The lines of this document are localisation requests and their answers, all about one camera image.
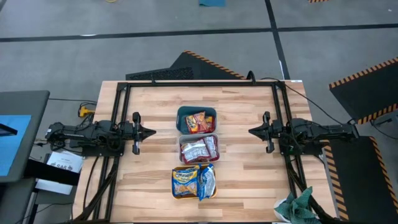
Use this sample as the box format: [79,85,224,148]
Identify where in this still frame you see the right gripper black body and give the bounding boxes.
[262,111,280,154]

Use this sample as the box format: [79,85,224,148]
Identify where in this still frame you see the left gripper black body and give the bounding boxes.
[124,111,143,156]

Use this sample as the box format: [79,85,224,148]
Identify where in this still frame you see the dark red Maruchan noodle pack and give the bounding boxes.
[180,138,208,165]
[202,135,220,160]

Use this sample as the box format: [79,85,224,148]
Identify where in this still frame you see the red yellow Maruchan noodle pack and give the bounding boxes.
[185,111,208,134]
[205,114,216,133]

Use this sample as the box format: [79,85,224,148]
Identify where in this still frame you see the blue Maruchan noodle pack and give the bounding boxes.
[196,164,217,202]
[171,165,200,197]

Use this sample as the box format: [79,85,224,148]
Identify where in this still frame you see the teal plastic bin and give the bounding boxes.
[175,105,218,135]

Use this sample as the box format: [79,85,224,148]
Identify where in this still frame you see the light grey plastic bin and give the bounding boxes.
[178,133,220,165]

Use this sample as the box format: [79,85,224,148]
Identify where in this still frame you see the yellow power plug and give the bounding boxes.
[77,105,96,118]

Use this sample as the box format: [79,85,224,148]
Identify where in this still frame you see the orange plastic bin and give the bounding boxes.
[171,164,218,200]

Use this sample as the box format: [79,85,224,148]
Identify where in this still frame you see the white printed paper sheet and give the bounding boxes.
[45,150,85,174]

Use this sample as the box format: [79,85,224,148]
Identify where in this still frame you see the black mat orange striped edge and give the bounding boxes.
[125,49,247,81]
[322,136,398,222]
[328,57,398,125]

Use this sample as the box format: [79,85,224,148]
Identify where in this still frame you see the green plant in white pot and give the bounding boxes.
[272,185,322,224]

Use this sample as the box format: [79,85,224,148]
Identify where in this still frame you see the blue screen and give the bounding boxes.
[0,114,32,177]

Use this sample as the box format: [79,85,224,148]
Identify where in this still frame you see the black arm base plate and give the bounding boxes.
[279,138,324,157]
[81,143,126,157]

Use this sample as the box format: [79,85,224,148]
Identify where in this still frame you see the black aluminium table frame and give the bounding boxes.
[73,79,341,224]

